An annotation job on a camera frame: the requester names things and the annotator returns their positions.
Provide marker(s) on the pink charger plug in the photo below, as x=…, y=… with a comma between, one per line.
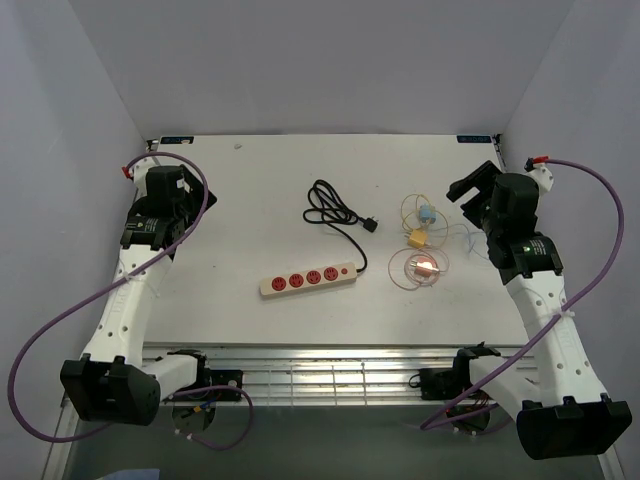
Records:
x=424, y=267

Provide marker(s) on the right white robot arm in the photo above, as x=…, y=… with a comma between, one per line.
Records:
x=568, y=412

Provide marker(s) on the beige red power strip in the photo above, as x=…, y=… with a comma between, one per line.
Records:
x=309, y=280

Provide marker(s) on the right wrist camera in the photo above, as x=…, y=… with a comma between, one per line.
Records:
x=536, y=168

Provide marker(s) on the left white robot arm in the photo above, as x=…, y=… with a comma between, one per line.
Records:
x=110, y=382

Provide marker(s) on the yellow charger plug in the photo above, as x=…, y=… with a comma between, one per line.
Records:
x=417, y=238

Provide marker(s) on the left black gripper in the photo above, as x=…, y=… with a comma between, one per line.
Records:
x=196, y=197

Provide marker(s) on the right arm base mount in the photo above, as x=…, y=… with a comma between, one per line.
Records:
x=438, y=384

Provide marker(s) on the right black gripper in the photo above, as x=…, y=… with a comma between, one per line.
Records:
x=482, y=179

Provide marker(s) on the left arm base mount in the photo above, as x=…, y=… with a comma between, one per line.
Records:
x=213, y=387

